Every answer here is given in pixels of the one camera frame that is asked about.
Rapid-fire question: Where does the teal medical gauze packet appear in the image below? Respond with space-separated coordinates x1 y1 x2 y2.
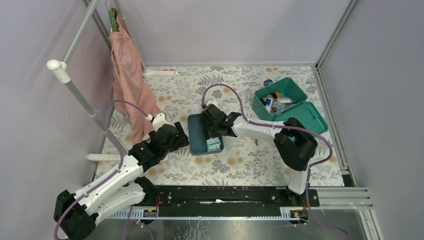
206 137 221 152

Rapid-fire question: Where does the dark teal divided tray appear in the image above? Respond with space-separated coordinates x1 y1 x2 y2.
187 114 224 156

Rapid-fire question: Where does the brown orange-cap syrup bottle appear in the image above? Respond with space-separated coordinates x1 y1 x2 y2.
259 91 280 105

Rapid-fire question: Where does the white gauze pad bag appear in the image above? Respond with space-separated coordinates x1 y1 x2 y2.
277 96 295 105

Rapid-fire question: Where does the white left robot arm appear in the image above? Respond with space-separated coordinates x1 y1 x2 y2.
53 122 189 240

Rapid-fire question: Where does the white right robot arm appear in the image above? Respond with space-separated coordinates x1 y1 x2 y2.
200 103 318 206

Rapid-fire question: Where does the teal medicine kit box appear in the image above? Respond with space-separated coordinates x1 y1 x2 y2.
252 77 328 134

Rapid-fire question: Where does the pink hanging cloth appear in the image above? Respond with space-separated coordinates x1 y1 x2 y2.
109 15 161 145

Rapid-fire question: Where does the white rack foot rear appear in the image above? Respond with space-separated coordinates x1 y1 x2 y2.
142 68 179 78

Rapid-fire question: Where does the dark teal round lid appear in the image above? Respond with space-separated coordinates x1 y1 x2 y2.
263 79 274 87

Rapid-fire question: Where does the green clothes hanger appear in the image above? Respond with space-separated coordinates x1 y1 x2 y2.
108 8 119 33

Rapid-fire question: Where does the white clothes rack pole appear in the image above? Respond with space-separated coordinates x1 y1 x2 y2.
46 59 126 152

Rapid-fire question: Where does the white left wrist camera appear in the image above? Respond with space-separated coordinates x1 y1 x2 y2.
146 112 169 131

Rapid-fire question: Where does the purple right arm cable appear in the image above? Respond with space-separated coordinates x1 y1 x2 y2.
200 83 349 238

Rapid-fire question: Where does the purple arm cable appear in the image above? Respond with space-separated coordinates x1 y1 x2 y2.
52 100 153 240
200 83 349 238

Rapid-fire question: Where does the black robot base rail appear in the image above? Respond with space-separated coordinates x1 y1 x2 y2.
137 185 320 218

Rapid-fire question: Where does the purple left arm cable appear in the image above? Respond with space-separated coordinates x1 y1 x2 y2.
52 100 153 240

